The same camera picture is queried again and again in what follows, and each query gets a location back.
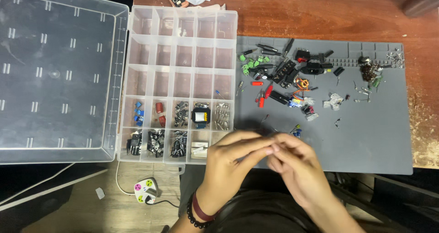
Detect person's left hand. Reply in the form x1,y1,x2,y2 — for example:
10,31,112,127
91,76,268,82
195,130,280,214

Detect person's right hand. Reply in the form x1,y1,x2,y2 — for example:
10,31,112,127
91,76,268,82
267,134,332,210

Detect pile of glass fuses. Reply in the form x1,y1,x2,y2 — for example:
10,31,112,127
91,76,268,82
214,102,231,131

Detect white rectangular component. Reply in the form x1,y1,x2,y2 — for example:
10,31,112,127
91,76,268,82
190,141,209,159

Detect blue servo motor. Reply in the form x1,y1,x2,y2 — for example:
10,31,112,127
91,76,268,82
288,95,306,107

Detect black rectangular block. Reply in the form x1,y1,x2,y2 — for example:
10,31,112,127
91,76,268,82
269,90,291,105

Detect black yellow transformer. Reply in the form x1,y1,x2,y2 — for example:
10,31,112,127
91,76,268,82
191,102,211,129

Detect person's black trousers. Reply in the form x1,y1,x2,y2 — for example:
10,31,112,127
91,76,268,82
178,164,343,233

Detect clear plastic connectors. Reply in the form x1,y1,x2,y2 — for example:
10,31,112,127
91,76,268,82
323,93,344,111

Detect grey silicone work mat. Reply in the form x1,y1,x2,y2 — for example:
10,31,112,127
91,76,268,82
233,36,414,175

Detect pile of black capacitors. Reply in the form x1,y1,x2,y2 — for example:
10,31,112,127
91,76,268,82
170,130,189,158

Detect pile of small black components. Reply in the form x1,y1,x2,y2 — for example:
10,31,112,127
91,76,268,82
174,101,189,128

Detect heap of black sockets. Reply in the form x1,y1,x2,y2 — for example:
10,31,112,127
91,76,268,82
272,59,301,89

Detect maroon wrist band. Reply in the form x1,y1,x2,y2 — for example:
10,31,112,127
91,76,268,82
192,191,220,222

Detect group of green terminal blocks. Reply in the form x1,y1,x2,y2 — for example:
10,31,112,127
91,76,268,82
239,54,271,77

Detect black power inlet socket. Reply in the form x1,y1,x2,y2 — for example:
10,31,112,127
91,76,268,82
301,62,333,75

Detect pile of black transistors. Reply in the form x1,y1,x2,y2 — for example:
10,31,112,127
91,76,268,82
147,129,166,158

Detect small metal leaded parts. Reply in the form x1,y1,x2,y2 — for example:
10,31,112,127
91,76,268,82
353,81,373,103

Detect black ribbed connector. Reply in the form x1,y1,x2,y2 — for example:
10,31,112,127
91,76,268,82
319,49,334,63

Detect green leds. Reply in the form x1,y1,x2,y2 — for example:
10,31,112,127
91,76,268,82
368,75,383,91

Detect white power strip coloured sockets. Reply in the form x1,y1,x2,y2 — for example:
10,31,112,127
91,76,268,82
133,178,159,205

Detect pile of brown potentiometers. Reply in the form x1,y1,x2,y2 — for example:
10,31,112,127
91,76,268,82
358,56,383,83

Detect group of blue components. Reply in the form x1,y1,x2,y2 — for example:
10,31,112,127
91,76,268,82
134,101,145,127

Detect pile of silver pins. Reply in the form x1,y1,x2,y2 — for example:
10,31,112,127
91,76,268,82
385,48,405,68

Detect clear plastic organizer box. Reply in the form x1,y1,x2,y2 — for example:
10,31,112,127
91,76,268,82
0,0,238,166

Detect dark brown furniture leg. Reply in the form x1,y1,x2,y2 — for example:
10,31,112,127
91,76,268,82
402,0,439,18

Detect clear connector red black wires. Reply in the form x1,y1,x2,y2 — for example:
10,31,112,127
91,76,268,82
301,105,319,122

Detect orange wire coil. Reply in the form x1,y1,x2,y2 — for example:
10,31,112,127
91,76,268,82
295,77,311,91

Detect black bead bracelet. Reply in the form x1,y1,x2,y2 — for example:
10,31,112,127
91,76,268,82
186,191,215,229

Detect black rocker switch red button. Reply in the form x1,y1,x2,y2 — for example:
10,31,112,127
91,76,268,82
295,49,311,63

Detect black power cable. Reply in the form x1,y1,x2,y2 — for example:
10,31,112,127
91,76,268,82
145,197,181,209

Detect white power cable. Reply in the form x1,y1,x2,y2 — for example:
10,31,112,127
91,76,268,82
115,162,136,196

